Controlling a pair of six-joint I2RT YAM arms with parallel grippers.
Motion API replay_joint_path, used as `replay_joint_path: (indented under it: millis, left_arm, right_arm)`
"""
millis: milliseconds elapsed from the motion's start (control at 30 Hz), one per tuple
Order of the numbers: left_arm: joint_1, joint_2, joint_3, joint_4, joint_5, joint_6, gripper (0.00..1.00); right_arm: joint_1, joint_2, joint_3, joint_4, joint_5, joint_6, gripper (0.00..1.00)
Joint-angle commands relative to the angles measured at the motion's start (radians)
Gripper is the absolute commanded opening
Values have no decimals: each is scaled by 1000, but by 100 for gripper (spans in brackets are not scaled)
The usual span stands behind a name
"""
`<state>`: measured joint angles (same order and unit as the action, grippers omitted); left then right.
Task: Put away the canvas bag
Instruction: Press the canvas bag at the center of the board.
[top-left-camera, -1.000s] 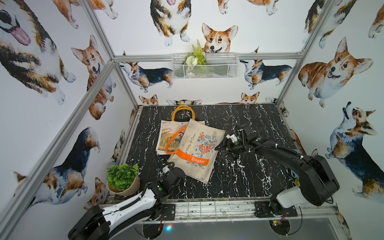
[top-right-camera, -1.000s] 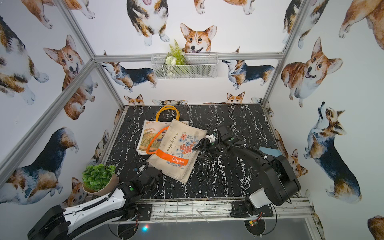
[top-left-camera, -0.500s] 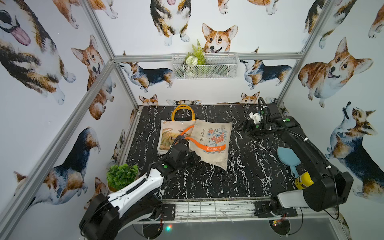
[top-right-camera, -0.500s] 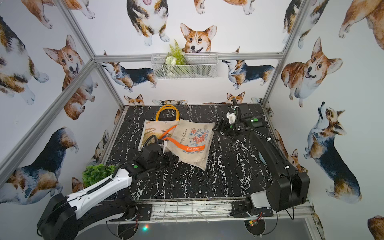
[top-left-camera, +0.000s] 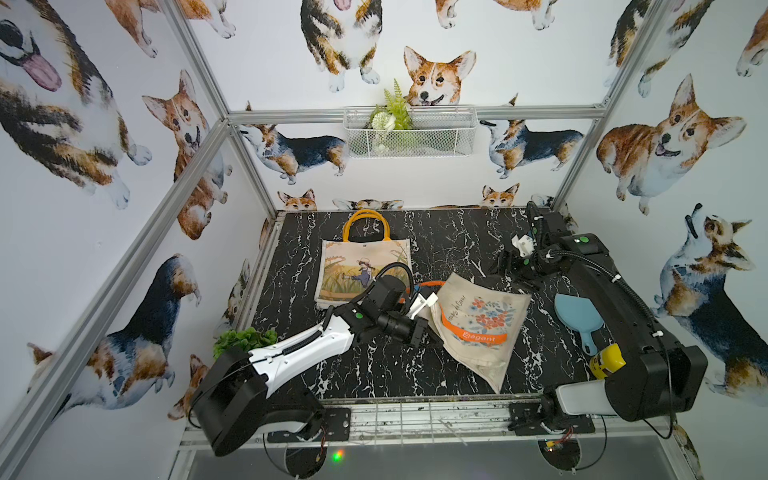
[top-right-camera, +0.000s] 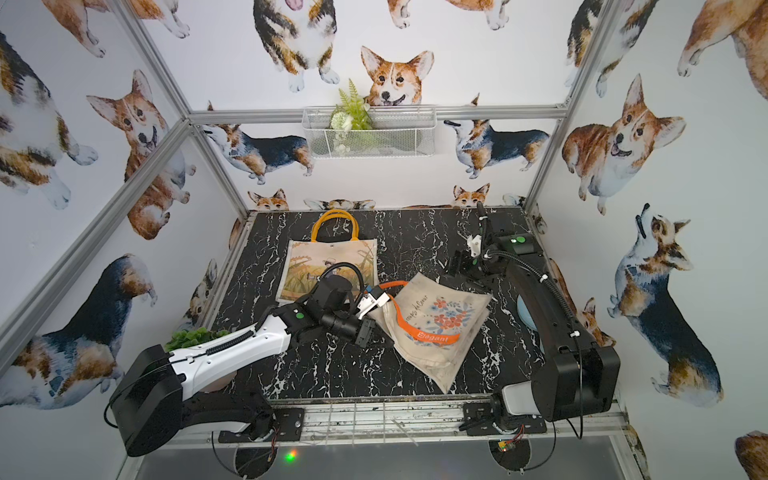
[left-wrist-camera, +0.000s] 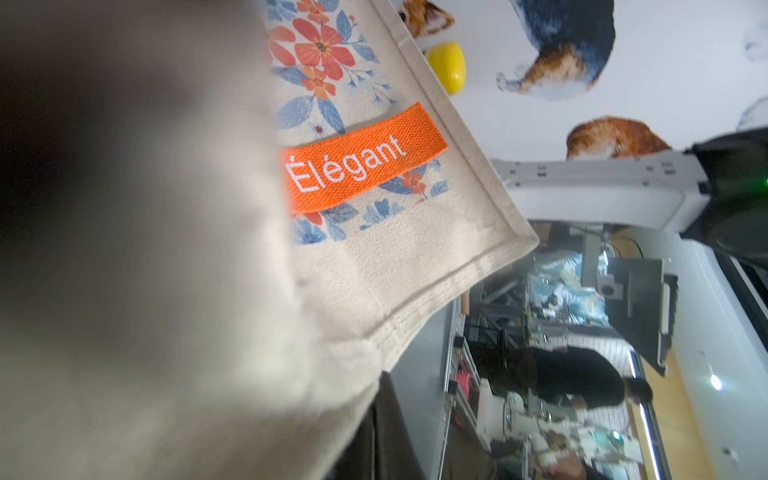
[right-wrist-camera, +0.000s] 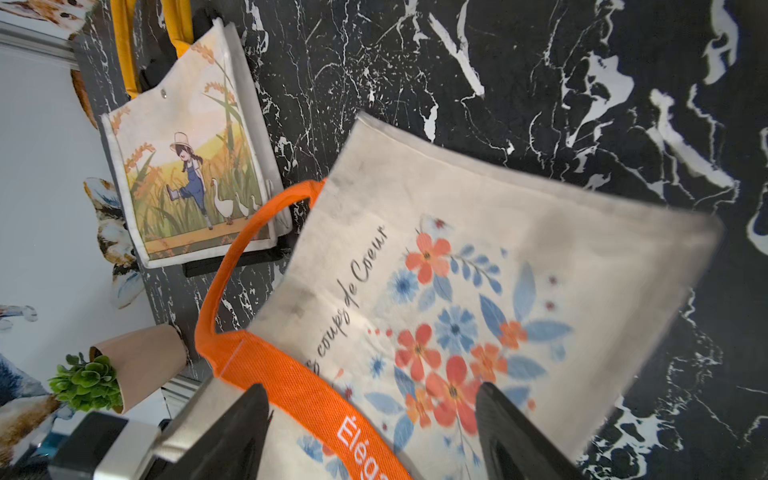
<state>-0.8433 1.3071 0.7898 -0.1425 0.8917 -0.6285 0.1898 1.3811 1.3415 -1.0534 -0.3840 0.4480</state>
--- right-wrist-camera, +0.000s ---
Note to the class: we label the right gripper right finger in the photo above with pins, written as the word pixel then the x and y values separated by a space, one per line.
pixel 513 448

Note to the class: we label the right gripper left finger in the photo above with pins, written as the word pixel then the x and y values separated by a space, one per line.
pixel 219 434

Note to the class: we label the cream bag orange handles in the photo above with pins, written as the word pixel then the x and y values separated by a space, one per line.
pixel 419 275

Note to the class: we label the black canvas bag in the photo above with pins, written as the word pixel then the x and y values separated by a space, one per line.
pixel 240 252

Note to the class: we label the tan round object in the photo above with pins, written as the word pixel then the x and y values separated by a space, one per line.
pixel 144 360

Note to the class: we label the green leafy plant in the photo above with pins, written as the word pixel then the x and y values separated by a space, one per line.
pixel 87 384

